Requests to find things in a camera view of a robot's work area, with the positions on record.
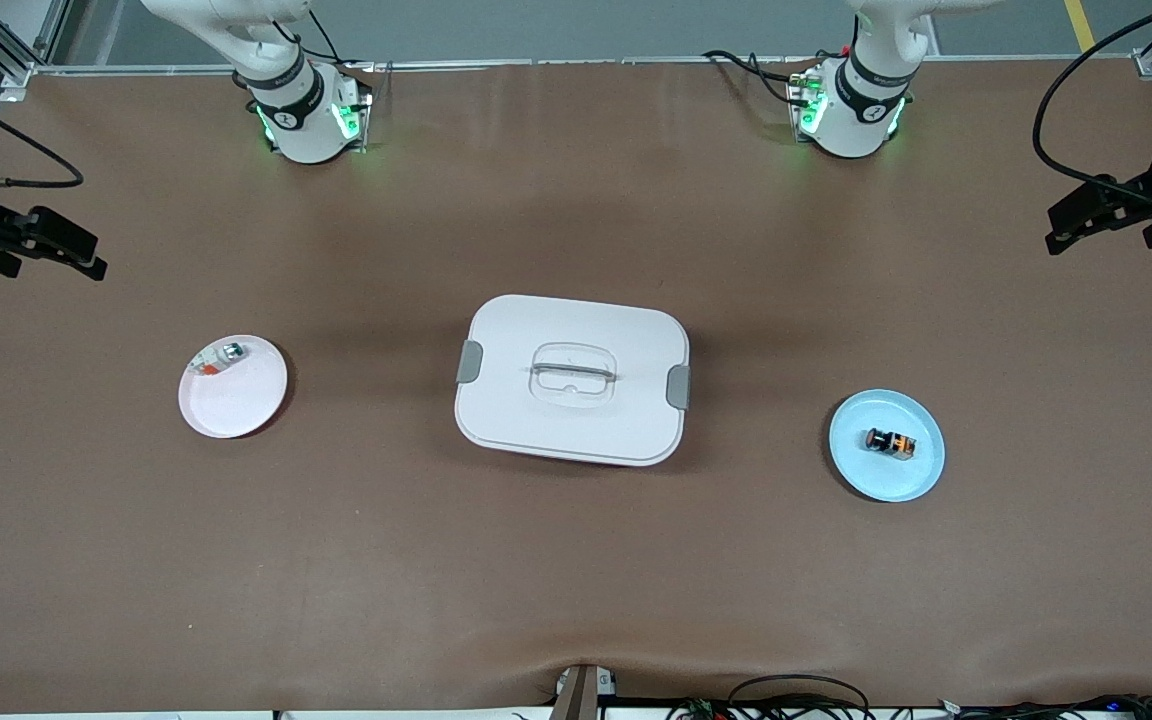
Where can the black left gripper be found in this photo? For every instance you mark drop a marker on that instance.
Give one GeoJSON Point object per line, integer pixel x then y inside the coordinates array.
{"type": "Point", "coordinates": [1149, 194]}

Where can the orange push-button switch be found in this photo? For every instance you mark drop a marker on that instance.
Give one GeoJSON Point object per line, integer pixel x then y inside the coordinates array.
{"type": "Point", "coordinates": [891, 443]}

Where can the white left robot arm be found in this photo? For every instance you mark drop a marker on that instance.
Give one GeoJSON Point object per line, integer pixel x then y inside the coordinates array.
{"type": "Point", "coordinates": [856, 125]}

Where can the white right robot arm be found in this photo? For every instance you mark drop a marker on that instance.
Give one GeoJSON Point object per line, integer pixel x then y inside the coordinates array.
{"type": "Point", "coordinates": [306, 130]}

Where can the white lidded storage box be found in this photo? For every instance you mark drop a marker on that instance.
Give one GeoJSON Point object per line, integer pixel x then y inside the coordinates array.
{"type": "Point", "coordinates": [576, 320]}

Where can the pink round plate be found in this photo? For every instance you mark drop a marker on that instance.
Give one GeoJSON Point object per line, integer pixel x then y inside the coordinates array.
{"type": "Point", "coordinates": [236, 410]}

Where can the light blue round plate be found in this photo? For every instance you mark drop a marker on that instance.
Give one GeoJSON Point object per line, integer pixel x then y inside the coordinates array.
{"type": "Point", "coordinates": [886, 480]}

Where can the aluminium table edge rail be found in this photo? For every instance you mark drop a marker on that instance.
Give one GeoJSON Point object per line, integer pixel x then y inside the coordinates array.
{"type": "Point", "coordinates": [586, 62]}

